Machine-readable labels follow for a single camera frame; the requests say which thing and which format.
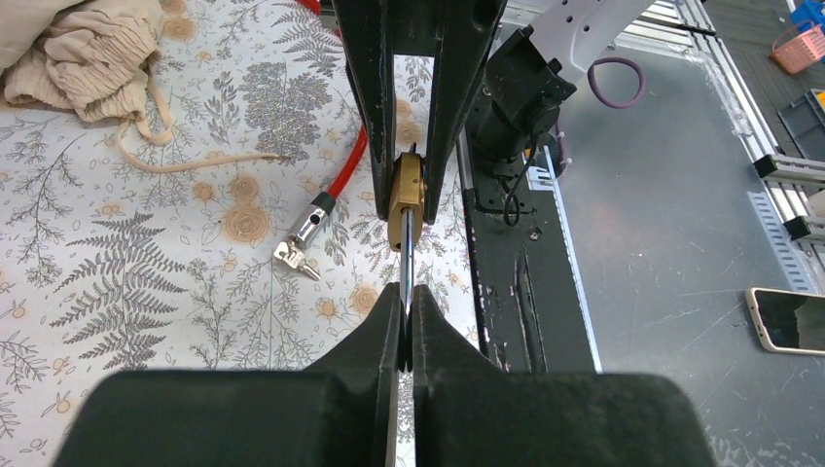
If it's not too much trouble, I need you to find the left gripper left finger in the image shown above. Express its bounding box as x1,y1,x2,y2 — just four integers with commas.
54,283,404,466

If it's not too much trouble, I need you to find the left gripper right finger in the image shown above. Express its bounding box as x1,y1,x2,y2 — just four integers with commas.
410,285,715,466

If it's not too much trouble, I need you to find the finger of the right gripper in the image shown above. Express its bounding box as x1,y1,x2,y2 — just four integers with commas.
331,0,395,221
423,0,507,224

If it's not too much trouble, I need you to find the brass padlock with key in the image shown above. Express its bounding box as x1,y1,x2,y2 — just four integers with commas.
387,143,426,312

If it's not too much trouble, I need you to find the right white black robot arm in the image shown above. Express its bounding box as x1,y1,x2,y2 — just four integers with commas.
320,1,648,224

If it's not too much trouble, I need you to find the floral patterned mat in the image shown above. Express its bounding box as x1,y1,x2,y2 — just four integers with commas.
0,0,484,467

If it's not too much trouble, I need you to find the beige crumpled cloth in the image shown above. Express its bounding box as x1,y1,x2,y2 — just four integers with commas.
0,0,291,175

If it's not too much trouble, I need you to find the white smartphone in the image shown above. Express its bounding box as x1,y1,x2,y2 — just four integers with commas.
745,287,824,357

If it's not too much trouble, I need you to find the pink plastic basket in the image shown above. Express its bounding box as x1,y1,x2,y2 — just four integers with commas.
770,19,824,76

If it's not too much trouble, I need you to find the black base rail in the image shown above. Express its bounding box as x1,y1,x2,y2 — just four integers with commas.
457,108,601,374

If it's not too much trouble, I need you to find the red cable lock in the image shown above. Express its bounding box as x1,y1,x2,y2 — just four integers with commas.
243,1,366,285

